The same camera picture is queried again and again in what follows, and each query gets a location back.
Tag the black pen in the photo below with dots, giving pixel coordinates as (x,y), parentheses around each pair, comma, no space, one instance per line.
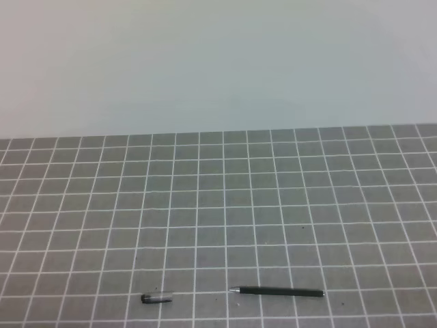
(276,291)

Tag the clear black pen cap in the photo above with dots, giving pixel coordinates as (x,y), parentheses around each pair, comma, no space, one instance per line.
(157,297)

